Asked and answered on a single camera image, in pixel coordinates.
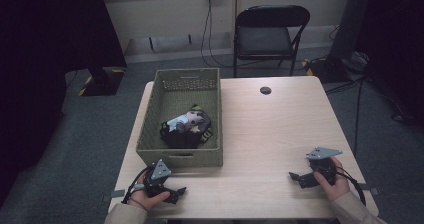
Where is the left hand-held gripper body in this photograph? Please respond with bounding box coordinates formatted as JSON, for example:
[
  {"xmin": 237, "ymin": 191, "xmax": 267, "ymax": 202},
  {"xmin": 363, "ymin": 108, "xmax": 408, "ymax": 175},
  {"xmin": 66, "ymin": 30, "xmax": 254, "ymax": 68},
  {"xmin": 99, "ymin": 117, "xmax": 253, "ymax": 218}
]
[{"xmin": 143, "ymin": 158, "xmax": 172, "ymax": 199}]

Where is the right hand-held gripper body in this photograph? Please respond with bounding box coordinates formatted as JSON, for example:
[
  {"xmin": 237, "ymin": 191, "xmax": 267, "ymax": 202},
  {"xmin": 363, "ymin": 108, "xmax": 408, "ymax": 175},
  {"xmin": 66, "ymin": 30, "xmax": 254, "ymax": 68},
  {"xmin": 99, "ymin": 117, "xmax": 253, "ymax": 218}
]
[{"xmin": 305, "ymin": 146, "xmax": 344, "ymax": 187}]

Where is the dark camouflage print cloth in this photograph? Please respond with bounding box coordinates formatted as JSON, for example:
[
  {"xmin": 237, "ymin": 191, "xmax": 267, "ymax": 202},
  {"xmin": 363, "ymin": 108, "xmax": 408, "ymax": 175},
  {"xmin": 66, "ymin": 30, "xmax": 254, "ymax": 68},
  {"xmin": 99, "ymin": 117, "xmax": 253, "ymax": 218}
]
[{"xmin": 159, "ymin": 104, "xmax": 214, "ymax": 150}]

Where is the green woven basket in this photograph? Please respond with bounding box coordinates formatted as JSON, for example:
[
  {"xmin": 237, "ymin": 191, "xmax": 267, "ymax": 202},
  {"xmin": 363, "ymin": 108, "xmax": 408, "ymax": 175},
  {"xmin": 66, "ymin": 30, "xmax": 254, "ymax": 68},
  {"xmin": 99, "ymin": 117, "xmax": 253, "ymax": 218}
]
[{"xmin": 135, "ymin": 67, "xmax": 224, "ymax": 168}]

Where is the person's left hand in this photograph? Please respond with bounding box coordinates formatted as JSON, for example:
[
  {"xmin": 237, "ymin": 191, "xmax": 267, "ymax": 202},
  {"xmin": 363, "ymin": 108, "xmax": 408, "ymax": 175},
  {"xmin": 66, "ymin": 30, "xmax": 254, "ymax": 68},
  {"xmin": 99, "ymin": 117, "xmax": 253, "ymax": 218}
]
[{"xmin": 127, "ymin": 171, "xmax": 171, "ymax": 212}]

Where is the person's right hand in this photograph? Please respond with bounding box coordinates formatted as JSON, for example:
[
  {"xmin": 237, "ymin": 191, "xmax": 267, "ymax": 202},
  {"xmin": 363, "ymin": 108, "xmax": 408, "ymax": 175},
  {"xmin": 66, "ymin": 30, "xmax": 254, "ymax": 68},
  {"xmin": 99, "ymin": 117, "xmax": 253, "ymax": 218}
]
[{"xmin": 313, "ymin": 156, "xmax": 351, "ymax": 202}]

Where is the grey tape strip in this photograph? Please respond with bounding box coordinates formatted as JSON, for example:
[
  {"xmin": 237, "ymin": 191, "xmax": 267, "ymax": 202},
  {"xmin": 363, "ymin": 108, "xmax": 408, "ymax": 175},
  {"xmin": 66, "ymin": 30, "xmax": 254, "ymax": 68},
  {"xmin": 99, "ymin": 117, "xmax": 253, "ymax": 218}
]
[
  {"xmin": 358, "ymin": 182, "xmax": 381, "ymax": 197},
  {"xmin": 101, "ymin": 189, "xmax": 126, "ymax": 203}
]

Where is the black stand base yellow tape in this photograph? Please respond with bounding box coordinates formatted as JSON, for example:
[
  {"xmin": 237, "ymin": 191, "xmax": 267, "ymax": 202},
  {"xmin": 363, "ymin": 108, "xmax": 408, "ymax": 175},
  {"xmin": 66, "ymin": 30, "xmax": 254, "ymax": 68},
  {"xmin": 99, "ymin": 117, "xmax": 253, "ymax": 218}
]
[
  {"xmin": 301, "ymin": 54, "xmax": 355, "ymax": 84},
  {"xmin": 77, "ymin": 67, "xmax": 127, "ymax": 97}
]

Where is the black folding chair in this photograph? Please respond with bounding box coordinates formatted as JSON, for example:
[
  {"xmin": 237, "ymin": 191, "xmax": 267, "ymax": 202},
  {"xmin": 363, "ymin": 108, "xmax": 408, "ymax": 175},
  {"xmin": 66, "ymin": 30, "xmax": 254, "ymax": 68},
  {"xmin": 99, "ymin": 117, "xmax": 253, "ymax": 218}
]
[{"xmin": 232, "ymin": 4, "xmax": 311, "ymax": 79}]

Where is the black curtain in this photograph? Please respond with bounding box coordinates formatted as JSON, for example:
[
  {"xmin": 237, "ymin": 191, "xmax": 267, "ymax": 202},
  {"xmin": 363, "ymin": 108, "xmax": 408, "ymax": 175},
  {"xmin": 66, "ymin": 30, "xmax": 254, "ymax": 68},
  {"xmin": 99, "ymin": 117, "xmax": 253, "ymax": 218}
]
[
  {"xmin": 354, "ymin": 0, "xmax": 424, "ymax": 126},
  {"xmin": 0, "ymin": 0, "xmax": 128, "ymax": 209}
]

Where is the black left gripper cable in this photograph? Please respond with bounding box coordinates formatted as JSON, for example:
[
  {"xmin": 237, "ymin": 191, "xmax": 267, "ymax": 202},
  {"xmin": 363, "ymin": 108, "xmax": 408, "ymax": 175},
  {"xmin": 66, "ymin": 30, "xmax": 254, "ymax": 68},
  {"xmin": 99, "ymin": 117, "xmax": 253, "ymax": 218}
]
[{"xmin": 121, "ymin": 166, "xmax": 152, "ymax": 205}]

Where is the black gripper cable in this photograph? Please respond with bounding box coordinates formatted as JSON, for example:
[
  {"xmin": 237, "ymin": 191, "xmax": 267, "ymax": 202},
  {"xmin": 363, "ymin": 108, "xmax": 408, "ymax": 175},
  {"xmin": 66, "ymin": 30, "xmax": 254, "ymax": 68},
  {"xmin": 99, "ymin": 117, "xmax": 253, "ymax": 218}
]
[
  {"xmin": 121, "ymin": 166, "xmax": 152, "ymax": 205},
  {"xmin": 333, "ymin": 166, "xmax": 367, "ymax": 207}
]

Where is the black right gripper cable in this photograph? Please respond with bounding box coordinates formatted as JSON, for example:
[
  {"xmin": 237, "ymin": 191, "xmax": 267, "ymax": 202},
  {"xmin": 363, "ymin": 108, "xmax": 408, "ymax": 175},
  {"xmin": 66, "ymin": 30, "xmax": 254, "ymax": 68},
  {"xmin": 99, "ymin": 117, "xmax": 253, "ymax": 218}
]
[{"xmin": 333, "ymin": 166, "xmax": 367, "ymax": 207}]

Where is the black floor cable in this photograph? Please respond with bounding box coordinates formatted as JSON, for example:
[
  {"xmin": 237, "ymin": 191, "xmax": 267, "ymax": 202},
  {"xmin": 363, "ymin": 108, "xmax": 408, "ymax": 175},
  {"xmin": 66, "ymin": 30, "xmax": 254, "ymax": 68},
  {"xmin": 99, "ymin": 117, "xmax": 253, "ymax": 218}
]
[{"xmin": 352, "ymin": 77, "xmax": 366, "ymax": 158}]

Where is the black wall cable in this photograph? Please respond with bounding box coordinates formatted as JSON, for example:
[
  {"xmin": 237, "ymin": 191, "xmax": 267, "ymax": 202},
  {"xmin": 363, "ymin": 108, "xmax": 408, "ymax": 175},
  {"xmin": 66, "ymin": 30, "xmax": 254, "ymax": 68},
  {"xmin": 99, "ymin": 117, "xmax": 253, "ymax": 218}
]
[
  {"xmin": 208, "ymin": 0, "xmax": 279, "ymax": 69},
  {"xmin": 200, "ymin": 0, "xmax": 216, "ymax": 68}
]

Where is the grey post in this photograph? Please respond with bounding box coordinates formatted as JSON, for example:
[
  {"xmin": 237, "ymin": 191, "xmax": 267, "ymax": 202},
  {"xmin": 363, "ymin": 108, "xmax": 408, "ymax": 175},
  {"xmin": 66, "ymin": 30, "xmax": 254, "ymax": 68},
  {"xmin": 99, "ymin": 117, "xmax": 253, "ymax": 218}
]
[{"xmin": 329, "ymin": 0, "xmax": 373, "ymax": 61}]

